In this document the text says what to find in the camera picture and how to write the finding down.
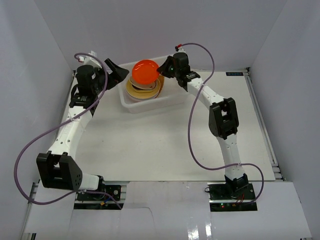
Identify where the woven triangular bamboo tray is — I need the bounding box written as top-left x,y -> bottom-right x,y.
157,74 -> 165,97

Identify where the orange round plate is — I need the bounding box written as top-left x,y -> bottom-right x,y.
131,59 -> 160,85

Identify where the large tan bear plate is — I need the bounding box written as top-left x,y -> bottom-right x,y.
125,80 -> 161,101

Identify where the brown square plate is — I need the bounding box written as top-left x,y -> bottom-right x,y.
131,78 -> 157,90

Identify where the pink round plate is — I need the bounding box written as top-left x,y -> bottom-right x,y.
127,94 -> 139,102

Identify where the cream white bear plate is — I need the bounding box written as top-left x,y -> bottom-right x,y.
129,76 -> 158,91

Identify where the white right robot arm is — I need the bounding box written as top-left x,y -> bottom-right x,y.
157,52 -> 249,200

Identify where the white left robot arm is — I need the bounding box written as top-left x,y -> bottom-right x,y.
36,56 -> 129,200

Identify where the white plastic bin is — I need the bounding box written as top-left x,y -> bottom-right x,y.
117,56 -> 188,114

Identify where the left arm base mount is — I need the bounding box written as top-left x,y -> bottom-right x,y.
76,184 -> 122,201

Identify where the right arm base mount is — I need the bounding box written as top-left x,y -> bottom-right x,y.
204,183 -> 258,213

